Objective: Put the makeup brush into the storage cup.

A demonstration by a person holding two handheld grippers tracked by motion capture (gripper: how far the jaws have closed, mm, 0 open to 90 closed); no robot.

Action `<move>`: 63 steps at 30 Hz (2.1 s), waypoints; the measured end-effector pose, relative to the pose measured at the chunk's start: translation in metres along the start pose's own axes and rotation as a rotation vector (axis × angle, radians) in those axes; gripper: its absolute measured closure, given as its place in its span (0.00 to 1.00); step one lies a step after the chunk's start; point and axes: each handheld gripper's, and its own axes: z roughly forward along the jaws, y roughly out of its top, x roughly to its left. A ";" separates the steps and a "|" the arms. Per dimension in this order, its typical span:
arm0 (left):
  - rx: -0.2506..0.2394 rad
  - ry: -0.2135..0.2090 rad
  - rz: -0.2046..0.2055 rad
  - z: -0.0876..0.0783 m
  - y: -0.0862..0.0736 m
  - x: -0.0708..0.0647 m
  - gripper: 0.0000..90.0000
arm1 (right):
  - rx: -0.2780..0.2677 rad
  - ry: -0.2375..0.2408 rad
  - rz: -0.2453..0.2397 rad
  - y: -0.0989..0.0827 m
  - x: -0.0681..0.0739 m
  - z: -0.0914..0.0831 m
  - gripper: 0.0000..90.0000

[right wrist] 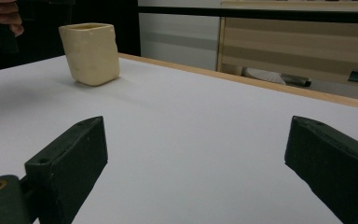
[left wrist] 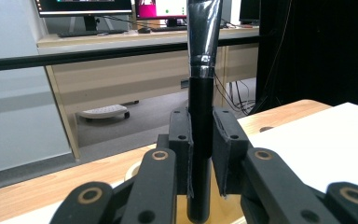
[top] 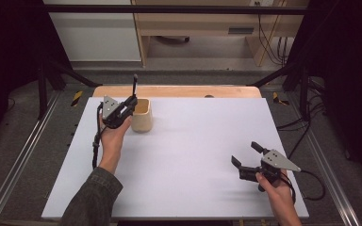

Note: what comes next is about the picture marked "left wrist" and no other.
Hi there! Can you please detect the black curtain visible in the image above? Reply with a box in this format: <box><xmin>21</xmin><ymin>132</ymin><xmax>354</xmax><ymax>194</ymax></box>
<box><xmin>251</xmin><ymin>0</ymin><xmax>358</xmax><ymax>116</ymax></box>

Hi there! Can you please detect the black keyboard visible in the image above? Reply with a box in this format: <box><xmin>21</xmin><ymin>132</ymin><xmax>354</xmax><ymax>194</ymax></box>
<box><xmin>150</xmin><ymin>25</ymin><xmax>188</xmax><ymax>33</ymax></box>

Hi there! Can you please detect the monitor with pink screen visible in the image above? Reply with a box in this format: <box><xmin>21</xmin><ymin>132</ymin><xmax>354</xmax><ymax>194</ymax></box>
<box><xmin>134</xmin><ymin>0</ymin><xmax>188</xmax><ymax>28</ymax></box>

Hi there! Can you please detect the light wooden office desk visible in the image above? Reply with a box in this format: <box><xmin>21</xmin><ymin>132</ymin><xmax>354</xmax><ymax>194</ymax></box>
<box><xmin>36</xmin><ymin>26</ymin><xmax>261</xmax><ymax>161</ymax></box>

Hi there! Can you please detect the wooden table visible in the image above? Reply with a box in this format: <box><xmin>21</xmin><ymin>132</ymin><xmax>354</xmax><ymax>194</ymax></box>
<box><xmin>0</xmin><ymin>98</ymin><xmax>334</xmax><ymax>224</ymax></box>

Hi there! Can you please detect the wide black computer monitor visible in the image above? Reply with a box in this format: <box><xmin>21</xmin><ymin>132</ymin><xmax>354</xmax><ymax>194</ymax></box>
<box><xmin>33</xmin><ymin>0</ymin><xmax>134</xmax><ymax>32</ymax></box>

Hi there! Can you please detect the white wheeled base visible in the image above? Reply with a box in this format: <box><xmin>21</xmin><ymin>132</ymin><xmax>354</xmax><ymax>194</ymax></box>
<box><xmin>76</xmin><ymin>104</ymin><xmax>131</xmax><ymax>121</ymax></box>

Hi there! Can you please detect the black cylindrical tube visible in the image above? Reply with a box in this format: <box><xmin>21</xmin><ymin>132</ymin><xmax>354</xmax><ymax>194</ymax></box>
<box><xmin>186</xmin><ymin>0</ymin><xmax>225</xmax><ymax>224</ymax></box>

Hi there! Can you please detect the grey partition panel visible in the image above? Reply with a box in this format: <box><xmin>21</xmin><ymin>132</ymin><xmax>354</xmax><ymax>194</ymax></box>
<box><xmin>0</xmin><ymin>0</ymin><xmax>73</xmax><ymax>177</ymax></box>

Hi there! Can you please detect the dark computer monitor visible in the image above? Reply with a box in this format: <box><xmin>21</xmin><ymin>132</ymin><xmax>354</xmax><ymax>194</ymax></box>
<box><xmin>239</xmin><ymin>0</ymin><xmax>261</xmax><ymax>25</ymax></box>

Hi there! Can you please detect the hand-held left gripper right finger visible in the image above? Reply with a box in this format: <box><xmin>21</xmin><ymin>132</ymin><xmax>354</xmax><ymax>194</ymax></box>
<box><xmin>212</xmin><ymin>106</ymin><xmax>254</xmax><ymax>198</ymax></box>

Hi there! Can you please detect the black cables bundle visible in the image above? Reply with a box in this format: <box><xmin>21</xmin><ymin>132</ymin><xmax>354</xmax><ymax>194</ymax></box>
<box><xmin>213</xmin><ymin>72</ymin><xmax>257</xmax><ymax>117</ymax></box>

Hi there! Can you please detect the white table mat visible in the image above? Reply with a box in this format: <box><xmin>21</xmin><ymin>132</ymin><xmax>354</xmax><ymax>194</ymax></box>
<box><xmin>0</xmin><ymin>102</ymin><xmax>358</xmax><ymax>224</ymax></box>

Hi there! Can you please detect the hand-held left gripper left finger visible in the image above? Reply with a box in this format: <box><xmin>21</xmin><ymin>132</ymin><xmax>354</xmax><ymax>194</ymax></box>
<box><xmin>167</xmin><ymin>107</ymin><xmax>195</xmax><ymax>199</ymax></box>

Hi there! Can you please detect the black horizontal rail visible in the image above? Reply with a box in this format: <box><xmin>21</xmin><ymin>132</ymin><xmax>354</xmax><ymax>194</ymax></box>
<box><xmin>0</xmin><ymin>35</ymin><xmax>261</xmax><ymax>74</ymax></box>

